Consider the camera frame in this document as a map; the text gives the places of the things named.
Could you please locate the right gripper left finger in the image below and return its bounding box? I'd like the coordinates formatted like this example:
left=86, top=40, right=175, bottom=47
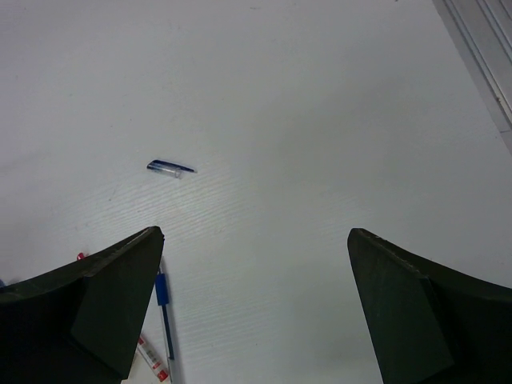
left=1, top=226, right=164, bottom=383

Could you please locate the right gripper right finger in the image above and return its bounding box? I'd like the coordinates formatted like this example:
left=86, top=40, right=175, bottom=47
left=347, top=228, right=511, bottom=383

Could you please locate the red pen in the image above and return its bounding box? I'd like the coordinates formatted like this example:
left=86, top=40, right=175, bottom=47
left=75, top=251, right=171, bottom=383

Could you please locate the blue pen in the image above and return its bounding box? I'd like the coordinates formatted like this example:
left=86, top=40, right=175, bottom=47
left=154, top=262, right=177, bottom=383

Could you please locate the aluminium side rail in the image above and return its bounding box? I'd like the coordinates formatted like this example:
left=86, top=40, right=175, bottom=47
left=434, top=0, right=511, bottom=134

